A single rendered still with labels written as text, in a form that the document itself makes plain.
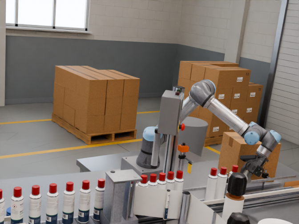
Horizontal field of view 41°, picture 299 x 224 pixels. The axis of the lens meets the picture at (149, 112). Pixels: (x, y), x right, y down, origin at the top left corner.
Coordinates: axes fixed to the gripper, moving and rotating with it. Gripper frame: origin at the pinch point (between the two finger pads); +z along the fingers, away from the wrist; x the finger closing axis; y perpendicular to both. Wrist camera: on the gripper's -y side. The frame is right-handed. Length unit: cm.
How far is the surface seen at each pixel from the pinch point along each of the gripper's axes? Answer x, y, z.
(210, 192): -22.4, 7.4, 13.1
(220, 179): -21.1, 6.5, 4.3
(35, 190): -108, 4, 50
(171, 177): -50, 5, 17
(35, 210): -103, 6, 58
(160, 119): -70, -2, -5
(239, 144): 3.7, -19.9, -18.4
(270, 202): 18.6, 11.6, 0.0
